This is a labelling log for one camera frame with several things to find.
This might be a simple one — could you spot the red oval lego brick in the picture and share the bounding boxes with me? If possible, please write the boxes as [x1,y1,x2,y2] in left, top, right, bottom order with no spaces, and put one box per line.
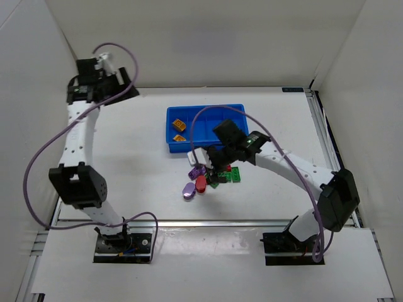
[195,175,207,194]

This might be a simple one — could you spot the blue divided plastic bin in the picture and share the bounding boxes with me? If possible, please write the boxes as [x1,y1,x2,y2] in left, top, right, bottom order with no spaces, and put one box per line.
[166,105,249,154]

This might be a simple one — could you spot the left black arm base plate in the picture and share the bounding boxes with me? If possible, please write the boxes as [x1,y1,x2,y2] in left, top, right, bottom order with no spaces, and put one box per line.
[93,228,156,264]

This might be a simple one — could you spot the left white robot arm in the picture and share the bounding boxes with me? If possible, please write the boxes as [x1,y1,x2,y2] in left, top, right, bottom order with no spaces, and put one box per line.
[48,53,130,242]

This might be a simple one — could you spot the green lego brick right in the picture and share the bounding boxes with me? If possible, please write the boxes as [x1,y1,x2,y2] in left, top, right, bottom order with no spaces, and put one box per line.
[231,167,241,183]

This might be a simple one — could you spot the purple lego brick studs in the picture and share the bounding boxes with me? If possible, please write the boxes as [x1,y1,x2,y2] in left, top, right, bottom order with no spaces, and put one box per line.
[188,166,206,181]

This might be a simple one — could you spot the green lego brick small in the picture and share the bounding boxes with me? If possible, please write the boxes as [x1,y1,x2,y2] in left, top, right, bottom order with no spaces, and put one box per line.
[218,171,232,183]

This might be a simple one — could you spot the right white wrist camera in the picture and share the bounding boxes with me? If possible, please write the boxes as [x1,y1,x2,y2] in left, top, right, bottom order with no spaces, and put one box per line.
[187,148,213,169]

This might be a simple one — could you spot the purple oval lego brick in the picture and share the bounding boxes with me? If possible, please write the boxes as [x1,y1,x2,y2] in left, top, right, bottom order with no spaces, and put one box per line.
[182,182,196,200]

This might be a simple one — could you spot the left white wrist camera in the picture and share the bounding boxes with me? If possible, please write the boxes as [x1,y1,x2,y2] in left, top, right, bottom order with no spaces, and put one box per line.
[96,52,116,76]

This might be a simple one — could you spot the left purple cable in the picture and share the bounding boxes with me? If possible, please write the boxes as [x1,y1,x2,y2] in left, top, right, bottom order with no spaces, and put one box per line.
[22,43,158,264]

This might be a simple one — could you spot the right blue table label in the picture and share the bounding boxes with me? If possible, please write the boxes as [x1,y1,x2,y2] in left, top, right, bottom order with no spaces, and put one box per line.
[281,87,304,93]

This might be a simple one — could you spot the purple cable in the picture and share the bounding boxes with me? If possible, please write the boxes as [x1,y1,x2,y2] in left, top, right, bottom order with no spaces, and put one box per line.
[22,43,158,264]
[190,105,334,263]

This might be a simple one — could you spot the yellow lego brick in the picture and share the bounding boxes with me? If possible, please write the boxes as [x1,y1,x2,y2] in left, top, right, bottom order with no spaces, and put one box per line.
[173,135,186,142]
[172,119,186,133]

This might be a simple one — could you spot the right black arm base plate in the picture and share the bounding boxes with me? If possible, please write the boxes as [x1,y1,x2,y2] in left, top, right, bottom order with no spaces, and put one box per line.
[260,233,325,266]

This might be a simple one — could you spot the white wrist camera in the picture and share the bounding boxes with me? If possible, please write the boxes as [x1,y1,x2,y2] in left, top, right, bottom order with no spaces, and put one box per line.
[96,52,116,76]
[187,148,213,169]

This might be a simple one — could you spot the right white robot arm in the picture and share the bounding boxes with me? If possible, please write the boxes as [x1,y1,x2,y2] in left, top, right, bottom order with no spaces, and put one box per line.
[207,120,360,242]

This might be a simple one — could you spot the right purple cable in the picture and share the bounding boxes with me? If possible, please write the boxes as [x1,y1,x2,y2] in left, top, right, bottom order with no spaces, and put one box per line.
[190,105,334,263]

